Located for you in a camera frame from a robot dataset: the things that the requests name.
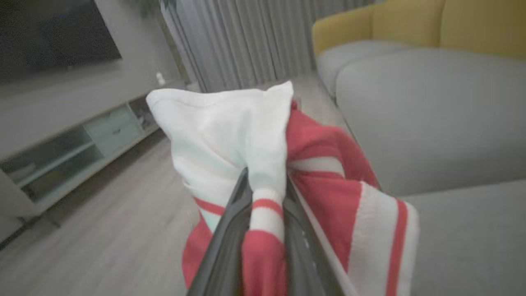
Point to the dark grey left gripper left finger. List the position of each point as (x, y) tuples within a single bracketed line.
[(230, 246)]

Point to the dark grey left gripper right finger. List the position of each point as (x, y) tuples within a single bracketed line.
[(304, 259)]

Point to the red and white jersey garment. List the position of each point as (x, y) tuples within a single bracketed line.
[(222, 131)]

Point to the grey sofa chaise seat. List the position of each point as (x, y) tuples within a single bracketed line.
[(472, 246)]

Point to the grey sofa seat cushion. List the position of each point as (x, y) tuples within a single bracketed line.
[(349, 57), (431, 123)]

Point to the grey pleated curtain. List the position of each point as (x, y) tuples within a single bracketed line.
[(246, 41)]

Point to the low cabinet with green drawers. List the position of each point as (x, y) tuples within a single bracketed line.
[(61, 123)]

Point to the yellow sofa back cushion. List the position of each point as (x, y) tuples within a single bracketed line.
[(485, 24), (341, 31), (407, 20)]

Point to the black flat television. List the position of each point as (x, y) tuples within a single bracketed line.
[(53, 33)]

